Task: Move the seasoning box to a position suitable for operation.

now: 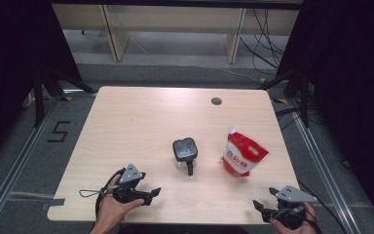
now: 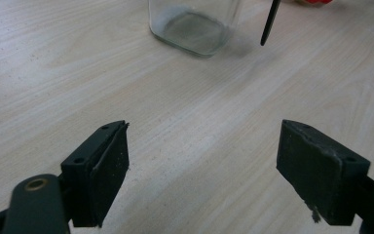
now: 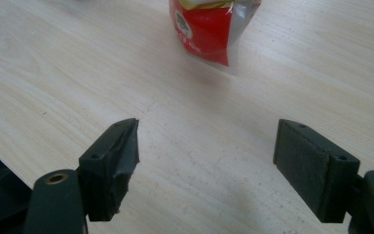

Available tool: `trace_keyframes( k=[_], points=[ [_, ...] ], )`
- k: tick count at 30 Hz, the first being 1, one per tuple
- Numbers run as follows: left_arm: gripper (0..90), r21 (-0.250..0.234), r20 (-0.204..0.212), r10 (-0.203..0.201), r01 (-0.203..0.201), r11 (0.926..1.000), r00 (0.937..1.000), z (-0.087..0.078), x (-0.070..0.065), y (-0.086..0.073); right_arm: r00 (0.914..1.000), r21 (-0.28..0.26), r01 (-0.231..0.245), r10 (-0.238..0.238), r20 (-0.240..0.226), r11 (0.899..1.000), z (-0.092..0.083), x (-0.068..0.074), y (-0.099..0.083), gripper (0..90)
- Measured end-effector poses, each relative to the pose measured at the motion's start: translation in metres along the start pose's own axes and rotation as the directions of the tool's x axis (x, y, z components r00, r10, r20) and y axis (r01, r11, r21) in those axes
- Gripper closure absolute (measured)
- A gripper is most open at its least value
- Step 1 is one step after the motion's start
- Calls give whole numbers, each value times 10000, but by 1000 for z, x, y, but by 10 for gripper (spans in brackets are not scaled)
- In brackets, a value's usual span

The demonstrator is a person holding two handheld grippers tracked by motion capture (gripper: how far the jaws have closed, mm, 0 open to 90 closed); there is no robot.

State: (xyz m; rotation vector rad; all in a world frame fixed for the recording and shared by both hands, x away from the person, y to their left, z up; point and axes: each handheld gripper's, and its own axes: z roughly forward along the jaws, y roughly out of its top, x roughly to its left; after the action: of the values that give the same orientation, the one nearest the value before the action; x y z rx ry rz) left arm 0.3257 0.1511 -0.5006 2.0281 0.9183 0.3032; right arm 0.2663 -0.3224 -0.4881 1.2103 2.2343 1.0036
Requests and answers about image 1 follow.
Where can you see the person's left hand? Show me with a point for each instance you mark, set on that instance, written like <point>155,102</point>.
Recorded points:
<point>113,209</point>

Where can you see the black metal stand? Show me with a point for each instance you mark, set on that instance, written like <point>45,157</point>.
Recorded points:
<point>39,97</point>
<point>304,97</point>

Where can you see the black curtain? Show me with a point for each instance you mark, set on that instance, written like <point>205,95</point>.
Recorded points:
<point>354,81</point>
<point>13,65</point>

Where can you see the person's right hand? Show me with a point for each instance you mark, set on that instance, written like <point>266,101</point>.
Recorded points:
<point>309,224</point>

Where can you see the glass jar with black lid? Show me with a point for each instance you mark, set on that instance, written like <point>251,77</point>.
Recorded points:
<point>185,149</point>

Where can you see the red and white sugar pouch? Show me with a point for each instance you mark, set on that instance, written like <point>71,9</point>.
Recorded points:
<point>243,152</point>

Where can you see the light wooden shelf unit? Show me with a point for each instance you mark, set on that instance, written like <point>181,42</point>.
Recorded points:
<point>175,16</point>

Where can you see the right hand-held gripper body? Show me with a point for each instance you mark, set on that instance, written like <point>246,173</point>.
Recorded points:
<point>293,195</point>

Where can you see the grey floor strip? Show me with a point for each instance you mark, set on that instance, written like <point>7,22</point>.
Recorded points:
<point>13,195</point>

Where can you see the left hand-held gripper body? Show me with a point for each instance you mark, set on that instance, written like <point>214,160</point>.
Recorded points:
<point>130,175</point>

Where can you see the grey tape strip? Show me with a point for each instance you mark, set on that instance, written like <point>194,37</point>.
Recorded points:
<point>55,202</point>

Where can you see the yellow black tape mark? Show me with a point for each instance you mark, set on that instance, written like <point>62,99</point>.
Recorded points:
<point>263,80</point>
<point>280,101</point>

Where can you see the aluminium floor rail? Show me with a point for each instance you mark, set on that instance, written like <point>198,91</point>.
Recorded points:
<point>21,162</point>
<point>320,162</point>

